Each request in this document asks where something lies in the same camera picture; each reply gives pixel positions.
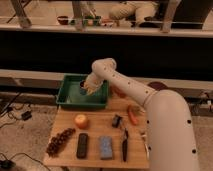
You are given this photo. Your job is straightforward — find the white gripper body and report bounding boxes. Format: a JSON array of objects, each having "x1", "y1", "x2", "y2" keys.
[{"x1": 83, "y1": 73, "x2": 103, "y2": 95}]

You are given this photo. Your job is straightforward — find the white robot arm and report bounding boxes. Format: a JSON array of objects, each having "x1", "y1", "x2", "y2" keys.
[{"x1": 85, "y1": 58, "x2": 200, "y2": 171}]

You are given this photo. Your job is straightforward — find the green plastic tray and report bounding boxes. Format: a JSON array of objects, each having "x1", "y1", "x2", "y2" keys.
[{"x1": 56, "y1": 74, "x2": 109, "y2": 109}]

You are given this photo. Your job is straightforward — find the orange fruit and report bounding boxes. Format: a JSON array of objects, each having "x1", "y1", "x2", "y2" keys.
[{"x1": 74, "y1": 114, "x2": 89, "y2": 129}]

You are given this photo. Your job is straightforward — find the orange carrot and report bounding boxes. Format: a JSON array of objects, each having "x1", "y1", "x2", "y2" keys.
[{"x1": 127, "y1": 105, "x2": 139, "y2": 126}]

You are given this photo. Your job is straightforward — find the purple bowl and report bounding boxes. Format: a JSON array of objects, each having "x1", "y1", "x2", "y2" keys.
[{"x1": 148, "y1": 82, "x2": 167, "y2": 91}]

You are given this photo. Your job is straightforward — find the blue sponge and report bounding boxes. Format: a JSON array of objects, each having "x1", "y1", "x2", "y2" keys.
[{"x1": 99, "y1": 136, "x2": 113, "y2": 160}]

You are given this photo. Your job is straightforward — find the dark red background bowl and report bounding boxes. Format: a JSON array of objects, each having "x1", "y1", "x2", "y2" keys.
[{"x1": 57, "y1": 16, "x2": 69, "y2": 25}]

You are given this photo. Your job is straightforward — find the bunch of dark grapes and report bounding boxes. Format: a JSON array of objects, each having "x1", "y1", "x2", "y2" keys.
[{"x1": 46, "y1": 128, "x2": 76, "y2": 157}]

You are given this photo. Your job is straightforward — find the black remote control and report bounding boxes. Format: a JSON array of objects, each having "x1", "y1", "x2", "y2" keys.
[{"x1": 76, "y1": 133, "x2": 89, "y2": 159}]

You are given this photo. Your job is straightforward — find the black power adapter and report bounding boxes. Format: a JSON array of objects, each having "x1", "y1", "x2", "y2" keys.
[{"x1": 21, "y1": 111, "x2": 32, "y2": 121}]

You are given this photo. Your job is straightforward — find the metal fork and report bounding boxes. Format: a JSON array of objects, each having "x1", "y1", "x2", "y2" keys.
[{"x1": 140, "y1": 131, "x2": 149, "y2": 160}]

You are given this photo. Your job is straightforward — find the person in white clothes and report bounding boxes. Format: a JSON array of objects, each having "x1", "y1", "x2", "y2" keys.
[{"x1": 109, "y1": 1, "x2": 158, "y2": 25}]

